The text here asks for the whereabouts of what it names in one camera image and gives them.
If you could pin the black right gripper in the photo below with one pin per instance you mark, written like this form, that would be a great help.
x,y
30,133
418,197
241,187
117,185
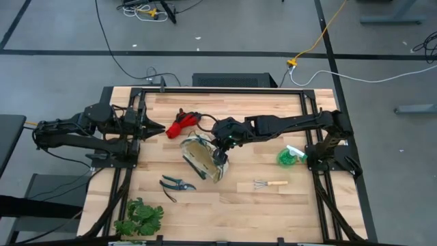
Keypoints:
x,y
227,133

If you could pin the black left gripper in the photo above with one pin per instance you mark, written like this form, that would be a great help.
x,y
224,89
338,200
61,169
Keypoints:
x,y
143,128

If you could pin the beige green canvas gardening bag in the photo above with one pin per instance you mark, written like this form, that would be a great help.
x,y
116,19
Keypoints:
x,y
199,153

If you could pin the green spray bottle white trigger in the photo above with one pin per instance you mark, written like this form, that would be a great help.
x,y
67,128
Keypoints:
x,y
285,159

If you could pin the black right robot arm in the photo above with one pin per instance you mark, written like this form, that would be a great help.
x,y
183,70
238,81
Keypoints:
x,y
286,123

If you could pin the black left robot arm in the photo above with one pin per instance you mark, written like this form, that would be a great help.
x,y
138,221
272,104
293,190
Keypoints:
x,y
68,140

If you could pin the red black gardening gloves pair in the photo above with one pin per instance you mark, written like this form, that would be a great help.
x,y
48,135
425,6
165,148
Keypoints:
x,y
181,123

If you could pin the black computer tower case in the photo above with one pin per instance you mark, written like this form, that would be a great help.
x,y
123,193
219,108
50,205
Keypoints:
x,y
232,80

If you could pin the green artificial leafy plant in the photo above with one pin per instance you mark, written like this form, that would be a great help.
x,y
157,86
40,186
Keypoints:
x,y
143,217

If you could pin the black side table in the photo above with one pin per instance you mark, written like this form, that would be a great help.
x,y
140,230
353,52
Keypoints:
x,y
8,136

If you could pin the grey metal table foot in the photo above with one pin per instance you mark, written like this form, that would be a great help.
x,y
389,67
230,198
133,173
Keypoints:
x,y
416,109

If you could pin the black aluminium table frame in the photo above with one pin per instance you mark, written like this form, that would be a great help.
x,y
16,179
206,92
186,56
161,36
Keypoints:
x,y
222,91

